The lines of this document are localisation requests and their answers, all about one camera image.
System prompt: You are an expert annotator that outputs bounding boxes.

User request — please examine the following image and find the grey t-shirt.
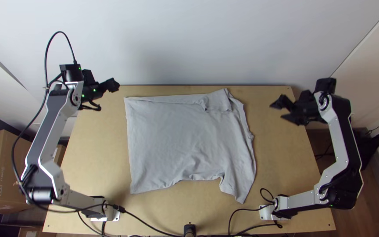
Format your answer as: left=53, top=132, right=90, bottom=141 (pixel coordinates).
left=123, top=87, right=257, bottom=205

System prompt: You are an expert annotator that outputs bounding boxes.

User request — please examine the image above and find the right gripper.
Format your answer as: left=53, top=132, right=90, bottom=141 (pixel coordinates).
left=269, top=90, right=322, bottom=126

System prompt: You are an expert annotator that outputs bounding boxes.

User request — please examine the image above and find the small cardboard box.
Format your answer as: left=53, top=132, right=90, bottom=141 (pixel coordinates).
left=54, top=144, right=67, bottom=167

